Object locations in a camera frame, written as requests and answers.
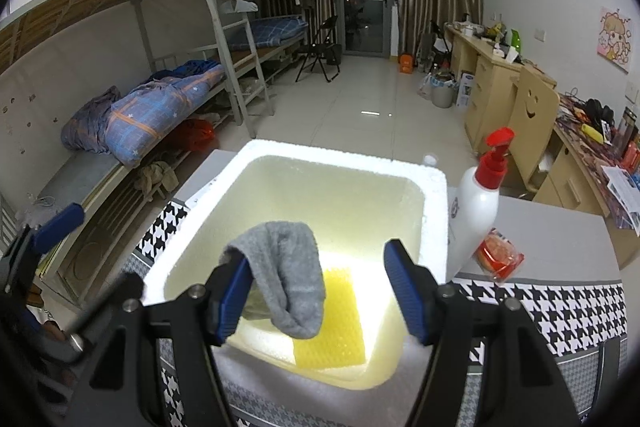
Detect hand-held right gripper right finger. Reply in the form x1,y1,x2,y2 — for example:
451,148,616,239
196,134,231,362
384,239,582,427

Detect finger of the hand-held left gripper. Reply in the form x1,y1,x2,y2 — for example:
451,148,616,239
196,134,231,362
10,203,86,269
65,273,146,353

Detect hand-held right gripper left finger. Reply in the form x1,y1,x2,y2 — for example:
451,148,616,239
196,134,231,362
65,254,256,427

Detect grey sock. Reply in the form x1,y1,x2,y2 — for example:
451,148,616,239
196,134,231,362
219,221,327,339

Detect white foam box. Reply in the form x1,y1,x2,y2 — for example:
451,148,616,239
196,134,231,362
142,139,448,390

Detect yellow sponge cloth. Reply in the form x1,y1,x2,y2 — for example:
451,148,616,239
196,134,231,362
292,267,368,367

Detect red snack packet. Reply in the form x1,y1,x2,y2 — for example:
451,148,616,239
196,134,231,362
474,228,525,282

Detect white pump bottle red top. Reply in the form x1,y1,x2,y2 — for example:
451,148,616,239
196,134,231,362
446,128,516,280

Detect beige crumpled clothes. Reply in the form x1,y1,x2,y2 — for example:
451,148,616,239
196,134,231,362
132,161,178,202

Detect blue plaid quilt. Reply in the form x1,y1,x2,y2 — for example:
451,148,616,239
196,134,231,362
61,61,226,166

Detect black white houndstooth tablecloth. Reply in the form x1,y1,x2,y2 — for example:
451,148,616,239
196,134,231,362
120,199,628,427

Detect red bag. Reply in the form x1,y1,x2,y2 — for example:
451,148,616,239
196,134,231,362
177,119,216,152

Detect grey bucket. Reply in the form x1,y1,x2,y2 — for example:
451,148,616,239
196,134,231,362
430,72,458,108

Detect cluttered wooden desk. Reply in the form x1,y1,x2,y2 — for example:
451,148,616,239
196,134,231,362
530,97,640,273

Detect white blue carton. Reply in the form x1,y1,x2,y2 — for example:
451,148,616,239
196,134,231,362
456,72,476,108

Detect wooden desk with drawers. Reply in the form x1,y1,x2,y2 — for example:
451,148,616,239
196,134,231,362
442,24,558,158

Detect printed paper sheets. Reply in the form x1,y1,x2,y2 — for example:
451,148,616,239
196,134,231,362
600,164,640,228

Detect black folding chair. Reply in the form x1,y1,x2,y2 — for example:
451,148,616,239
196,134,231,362
417,21,456,72
295,16,343,84

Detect blue checked mattress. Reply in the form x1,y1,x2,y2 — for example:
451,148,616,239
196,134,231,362
248,17,310,48

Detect hanger with grey cloth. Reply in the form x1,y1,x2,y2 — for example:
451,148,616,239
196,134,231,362
220,0,258,15

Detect pink cartoon wall poster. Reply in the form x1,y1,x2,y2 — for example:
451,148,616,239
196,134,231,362
596,6,633,72

